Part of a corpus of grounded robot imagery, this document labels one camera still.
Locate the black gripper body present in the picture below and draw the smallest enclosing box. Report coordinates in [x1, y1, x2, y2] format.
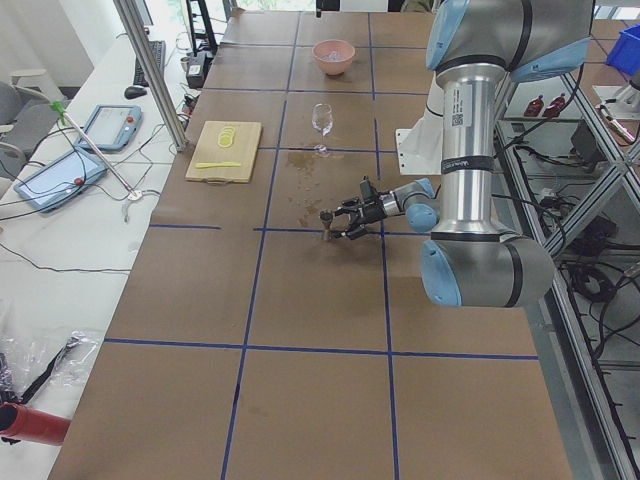
[357, 195, 389, 224]

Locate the steel double jigger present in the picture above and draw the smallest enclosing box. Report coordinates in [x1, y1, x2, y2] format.
[319, 210, 334, 242]

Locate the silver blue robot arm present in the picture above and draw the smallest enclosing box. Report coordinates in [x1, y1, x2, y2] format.
[339, 1, 593, 308]

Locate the clear wine glass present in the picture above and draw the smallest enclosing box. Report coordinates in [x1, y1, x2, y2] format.
[311, 103, 333, 157]

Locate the wooden cutting board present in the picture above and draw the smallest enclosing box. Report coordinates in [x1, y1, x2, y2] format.
[185, 121, 262, 183]

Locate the pink bowl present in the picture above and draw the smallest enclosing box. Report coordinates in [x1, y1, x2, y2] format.
[312, 39, 356, 76]

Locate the yellow plastic knife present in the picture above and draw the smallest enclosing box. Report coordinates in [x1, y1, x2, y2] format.
[195, 161, 242, 169]

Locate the black computer mouse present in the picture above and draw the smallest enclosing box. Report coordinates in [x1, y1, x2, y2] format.
[123, 85, 147, 100]

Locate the black keyboard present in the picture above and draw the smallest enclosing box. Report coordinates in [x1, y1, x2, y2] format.
[132, 40, 167, 87]

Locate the far blue teach pendant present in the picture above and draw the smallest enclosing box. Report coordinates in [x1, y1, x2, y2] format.
[83, 104, 142, 152]

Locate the blue teach pendant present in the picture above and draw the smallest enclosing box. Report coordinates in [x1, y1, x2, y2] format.
[13, 149, 107, 212]
[83, 104, 142, 152]

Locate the near blue teach pendant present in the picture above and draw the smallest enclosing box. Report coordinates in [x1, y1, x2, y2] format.
[13, 149, 107, 212]

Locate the blue storage bin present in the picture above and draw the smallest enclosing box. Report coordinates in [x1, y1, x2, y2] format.
[606, 24, 640, 75]

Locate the metal rod green tip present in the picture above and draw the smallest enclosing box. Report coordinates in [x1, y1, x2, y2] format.
[50, 101, 143, 201]

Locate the clear plastic bag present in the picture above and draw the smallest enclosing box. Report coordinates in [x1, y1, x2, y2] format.
[1, 328, 103, 405]

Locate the red cylinder bottle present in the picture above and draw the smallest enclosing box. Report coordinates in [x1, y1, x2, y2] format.
[1, 403, 71, 446]

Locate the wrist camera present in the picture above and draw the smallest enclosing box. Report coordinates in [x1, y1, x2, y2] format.
[360, 176, 378, 203]

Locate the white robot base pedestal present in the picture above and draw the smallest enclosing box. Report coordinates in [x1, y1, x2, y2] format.
[396, 79, 444, 176]

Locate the aluminium frame post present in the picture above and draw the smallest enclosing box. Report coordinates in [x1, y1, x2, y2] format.
[113, 0, 187, 152]

